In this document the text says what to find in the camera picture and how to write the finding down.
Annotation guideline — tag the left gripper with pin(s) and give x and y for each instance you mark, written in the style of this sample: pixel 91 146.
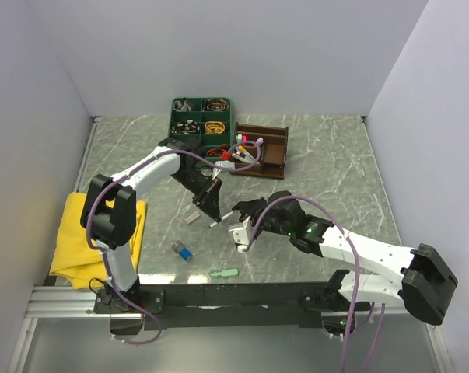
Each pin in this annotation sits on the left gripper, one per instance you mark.
pixel 208 202

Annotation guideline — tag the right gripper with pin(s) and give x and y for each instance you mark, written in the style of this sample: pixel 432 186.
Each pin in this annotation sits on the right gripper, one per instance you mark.
pixel 249 208

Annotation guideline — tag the white marker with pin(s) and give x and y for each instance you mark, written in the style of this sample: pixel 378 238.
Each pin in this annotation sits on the white marker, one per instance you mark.
pixel 223 218

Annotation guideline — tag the small grey eraser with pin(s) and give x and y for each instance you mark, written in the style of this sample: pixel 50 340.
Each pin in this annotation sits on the small grey eraser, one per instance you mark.
pixel 192 218

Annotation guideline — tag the yellow capped white pen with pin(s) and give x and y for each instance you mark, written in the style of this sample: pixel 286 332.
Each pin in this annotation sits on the yellow capped white pen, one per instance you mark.
pixel 236 156

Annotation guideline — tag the orange capped white pen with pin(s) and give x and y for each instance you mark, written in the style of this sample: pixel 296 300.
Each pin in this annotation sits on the orange capped white pen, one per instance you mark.
pixel 244 154

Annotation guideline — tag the blue capped white pen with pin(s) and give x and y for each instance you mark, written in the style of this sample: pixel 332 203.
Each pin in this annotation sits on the blue capped white pen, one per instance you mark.
pixel 246 153

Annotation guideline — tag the blue capped glue stick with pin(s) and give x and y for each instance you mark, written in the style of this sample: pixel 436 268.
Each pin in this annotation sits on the blue capped glue stick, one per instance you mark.
pixel 180 249

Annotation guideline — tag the short mint green highlighter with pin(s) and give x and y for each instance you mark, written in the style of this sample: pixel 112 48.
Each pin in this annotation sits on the short mint green highlighter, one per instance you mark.
pixel 225 273

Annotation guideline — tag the lilac pastel highlighter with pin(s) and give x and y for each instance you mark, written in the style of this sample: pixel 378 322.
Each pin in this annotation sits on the lilac pastel highlighter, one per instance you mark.
pixel 259 141

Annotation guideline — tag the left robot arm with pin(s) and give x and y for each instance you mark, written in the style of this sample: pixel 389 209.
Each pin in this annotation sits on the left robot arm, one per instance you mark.
pixel 109 214

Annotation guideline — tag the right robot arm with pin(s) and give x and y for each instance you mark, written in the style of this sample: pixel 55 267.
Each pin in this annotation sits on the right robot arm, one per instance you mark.
pixel 417 279

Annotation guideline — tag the green compartment tray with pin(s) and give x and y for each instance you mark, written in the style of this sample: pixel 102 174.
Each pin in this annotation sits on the green compartment tray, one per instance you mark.
pixel 207 121

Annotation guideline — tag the black base bar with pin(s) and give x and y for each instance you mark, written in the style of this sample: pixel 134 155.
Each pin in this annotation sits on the black base bar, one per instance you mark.
pixel 222 305

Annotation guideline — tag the yellow cloth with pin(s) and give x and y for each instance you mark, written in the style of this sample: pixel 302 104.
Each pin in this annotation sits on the yellow cloth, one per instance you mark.
pixel 73 259

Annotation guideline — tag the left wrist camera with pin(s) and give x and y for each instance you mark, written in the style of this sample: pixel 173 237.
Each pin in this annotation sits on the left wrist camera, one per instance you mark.
pixel 225 162

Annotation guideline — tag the aluminium rail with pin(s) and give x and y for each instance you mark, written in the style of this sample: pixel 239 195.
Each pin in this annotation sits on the aluminium rail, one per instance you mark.
pixel 61 303

